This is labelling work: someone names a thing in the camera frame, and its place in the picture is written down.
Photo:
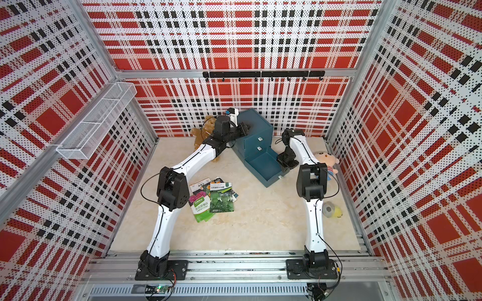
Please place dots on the dark green leaf seed bag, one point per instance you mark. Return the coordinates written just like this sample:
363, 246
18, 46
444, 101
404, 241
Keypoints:
221, 197

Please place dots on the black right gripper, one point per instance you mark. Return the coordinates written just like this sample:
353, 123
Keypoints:
290, 165

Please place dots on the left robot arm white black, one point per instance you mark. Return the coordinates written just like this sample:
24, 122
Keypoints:
173, 190

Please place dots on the green circuit board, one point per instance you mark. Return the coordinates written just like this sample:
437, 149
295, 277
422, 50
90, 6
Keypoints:
157, 289

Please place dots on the small round white object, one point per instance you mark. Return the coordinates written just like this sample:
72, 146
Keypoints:
330, 210

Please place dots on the teal drawer cabinet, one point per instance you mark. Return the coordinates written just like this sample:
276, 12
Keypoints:
255, 151

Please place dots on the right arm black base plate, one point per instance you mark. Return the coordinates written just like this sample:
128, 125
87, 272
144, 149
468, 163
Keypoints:
298, 270

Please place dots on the black hook rail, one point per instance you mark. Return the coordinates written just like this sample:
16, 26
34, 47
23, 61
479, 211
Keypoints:
262, 74

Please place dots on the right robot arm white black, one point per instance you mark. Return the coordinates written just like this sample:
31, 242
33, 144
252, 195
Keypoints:
311, 186

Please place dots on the pig plush toy striped shirt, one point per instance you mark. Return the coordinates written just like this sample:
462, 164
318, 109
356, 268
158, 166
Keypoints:
329, 160

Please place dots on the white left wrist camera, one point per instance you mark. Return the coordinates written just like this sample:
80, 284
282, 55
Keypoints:
233, 113

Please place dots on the brown teddy bear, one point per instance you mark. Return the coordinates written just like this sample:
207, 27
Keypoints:
200, 134

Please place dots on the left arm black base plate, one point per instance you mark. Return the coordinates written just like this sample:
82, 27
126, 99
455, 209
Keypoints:
170, 270

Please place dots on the orange flower seed bag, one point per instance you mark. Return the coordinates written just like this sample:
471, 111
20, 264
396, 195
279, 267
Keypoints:
201, 185

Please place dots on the pink flower green seed bag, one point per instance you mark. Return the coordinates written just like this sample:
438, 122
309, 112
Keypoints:
200, 205

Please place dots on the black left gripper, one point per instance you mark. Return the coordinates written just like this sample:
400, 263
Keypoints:
244, 130

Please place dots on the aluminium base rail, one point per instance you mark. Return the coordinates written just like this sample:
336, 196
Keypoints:
219, 274

